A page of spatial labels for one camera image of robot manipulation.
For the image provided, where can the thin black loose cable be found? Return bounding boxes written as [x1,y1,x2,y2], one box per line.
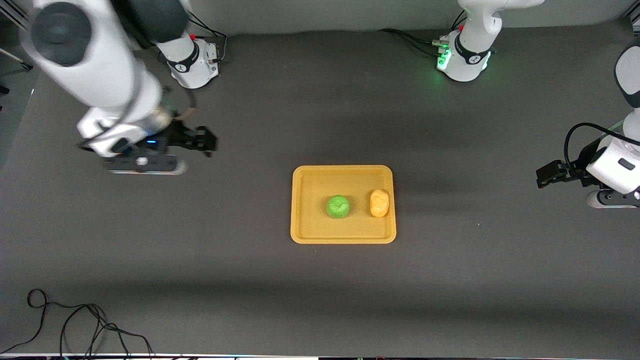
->
[0,288,154,359]

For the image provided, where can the yellow plastic tray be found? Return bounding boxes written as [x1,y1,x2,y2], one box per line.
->
[290,165,397,245]

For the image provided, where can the black tripod leg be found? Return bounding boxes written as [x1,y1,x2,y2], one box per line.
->
[0,47,34,71]

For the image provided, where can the green toy apple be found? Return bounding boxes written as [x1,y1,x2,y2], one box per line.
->
[326,195,351,220]

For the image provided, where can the black base cables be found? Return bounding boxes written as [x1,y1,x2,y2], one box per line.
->
[378,11,468,57]
[186,10,229,63]

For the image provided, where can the yellow toy potato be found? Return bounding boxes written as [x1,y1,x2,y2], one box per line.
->
[370,189,390,218]

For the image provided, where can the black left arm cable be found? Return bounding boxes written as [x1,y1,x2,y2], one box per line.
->
[564,122,640,168]

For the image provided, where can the black right base cables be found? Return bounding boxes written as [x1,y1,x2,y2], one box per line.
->
[186,10,229,63]

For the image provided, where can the black left base cables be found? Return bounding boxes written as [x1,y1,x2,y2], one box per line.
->
[378,11,468,57]

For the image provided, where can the aluminium frame rail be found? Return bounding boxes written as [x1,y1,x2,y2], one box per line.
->
[0,0,31,31]

